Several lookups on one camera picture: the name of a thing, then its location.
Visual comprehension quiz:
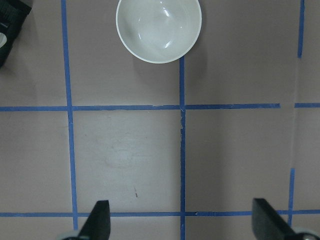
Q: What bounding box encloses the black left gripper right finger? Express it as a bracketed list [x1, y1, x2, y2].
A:
[251, 198, 297, 240]

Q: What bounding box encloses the white ceramic bowl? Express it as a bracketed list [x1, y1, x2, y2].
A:
[115, 0, 202, 64]

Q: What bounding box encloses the black plate rack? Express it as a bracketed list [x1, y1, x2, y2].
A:
[0, 0, 32, 67]

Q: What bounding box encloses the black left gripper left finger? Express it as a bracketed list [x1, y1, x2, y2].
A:
[77, 200, 111, 240]

